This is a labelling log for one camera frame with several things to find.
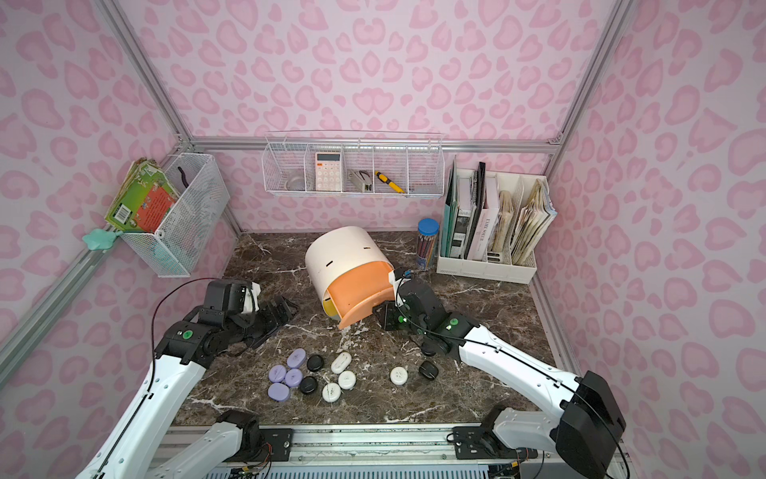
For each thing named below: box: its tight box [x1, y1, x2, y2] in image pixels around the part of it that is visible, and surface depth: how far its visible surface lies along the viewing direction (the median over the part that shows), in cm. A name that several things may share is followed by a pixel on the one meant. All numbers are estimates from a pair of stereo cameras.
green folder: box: [439, 154, 459, 258], surface depth 92 cm
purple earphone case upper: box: [286, 348, 307, 369], surface depth 88 cm
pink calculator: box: [315, 151, 343, 192], surface depth 97 cm
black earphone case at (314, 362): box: [307, 354, 324, 373], surface depth 88 cm
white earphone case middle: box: [338, 370, 357, 391], surface depth 84 cm
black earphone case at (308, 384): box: [299, 376, 319, 395], surface depth 83 cm
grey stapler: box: [347, 168, 374, 193], surface depth 102 cm
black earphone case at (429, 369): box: [418, 360, 439, 381], surface depth 85 cm
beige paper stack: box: [511, 178, 558, 265], surface depth 95 cm
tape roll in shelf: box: [284, 176, 306, 191], surface depth 98 cm
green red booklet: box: [104, 157, 181, 234], surface depth 73 cm
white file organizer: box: [436, 168, 558, 285], surface depth 101 cm
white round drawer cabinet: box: [305, 226, 395, 329], surface depth 82 cm
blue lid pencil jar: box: [415, 217, 440, 271], surface depth 97 cm
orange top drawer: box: [327, 261, 395, 330], surface depth 80 cm
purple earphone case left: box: [268, 364, 287, 384], surface depth 85 cm
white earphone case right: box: [389, 366, 408, 386], surface depth 84 cm
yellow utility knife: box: [375, 170, 406, 194], surface depth 100 cm
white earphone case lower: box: [322, 382, 342, 404], surface depth 82 cm
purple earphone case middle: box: [285, 368, 304, 389], surface depth 84 cm
